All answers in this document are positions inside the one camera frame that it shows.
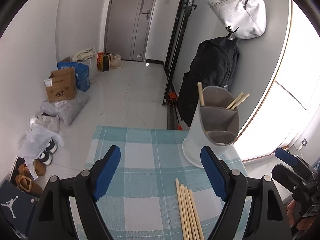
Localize wooden chopstick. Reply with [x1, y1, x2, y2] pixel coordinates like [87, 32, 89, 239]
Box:
[180, 184, 192, 239]
[184, 186, 196, 239]
[187, 189, 200, 240]
[197, 82, 205, 106]
[175, 178, 187, 240]
[226, 92, 244, 109]
[231, 94, 250, 110]
[188, 189, 204, 240]

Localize right hand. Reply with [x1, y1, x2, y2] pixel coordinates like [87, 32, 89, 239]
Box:
[286, 200, 316, 231]

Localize dark blue shoe box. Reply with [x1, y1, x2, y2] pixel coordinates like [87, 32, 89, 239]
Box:
[0, 180, 37, 237]

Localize black white sneakers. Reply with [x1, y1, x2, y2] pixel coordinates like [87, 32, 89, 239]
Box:
[38, 139, 57, 165]

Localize white utensil holder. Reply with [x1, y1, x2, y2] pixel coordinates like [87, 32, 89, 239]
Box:
[182, 86, 239, 168]

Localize white plastic bag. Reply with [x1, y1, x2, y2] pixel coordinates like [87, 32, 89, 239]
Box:
[17, 123, 64, 180]

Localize teal checked tablecloth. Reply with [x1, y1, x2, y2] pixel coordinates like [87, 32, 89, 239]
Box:
[75, 125, 252, 240]

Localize black backpack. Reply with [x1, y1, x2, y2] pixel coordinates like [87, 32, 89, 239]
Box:
[177, 35, 239, 127]

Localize grey plastic parcel bag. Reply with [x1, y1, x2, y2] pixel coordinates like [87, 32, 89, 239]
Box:
[40, 90, 88, 126]

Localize brown cardboard box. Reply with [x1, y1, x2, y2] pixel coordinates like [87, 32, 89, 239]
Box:
[44, 68, 76, 102]

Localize white sling bag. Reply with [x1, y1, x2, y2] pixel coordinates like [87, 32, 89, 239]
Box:
[207, 0, 266, 40]

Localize blue cardboard box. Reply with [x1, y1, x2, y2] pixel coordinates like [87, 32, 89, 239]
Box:
[57, 60, 90, 92]

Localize red yellow bag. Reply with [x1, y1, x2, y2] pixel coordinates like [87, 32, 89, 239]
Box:
[97, 53, 112, 72]

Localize beige cloth bag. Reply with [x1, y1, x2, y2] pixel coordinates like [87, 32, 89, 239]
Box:
[110, 54, 122, 69]

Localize black metal rack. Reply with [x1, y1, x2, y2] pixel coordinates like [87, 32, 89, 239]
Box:
[162, 0, 197, 129]

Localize grey door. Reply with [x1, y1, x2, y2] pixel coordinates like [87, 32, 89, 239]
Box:
[104, 0, 156, 62]

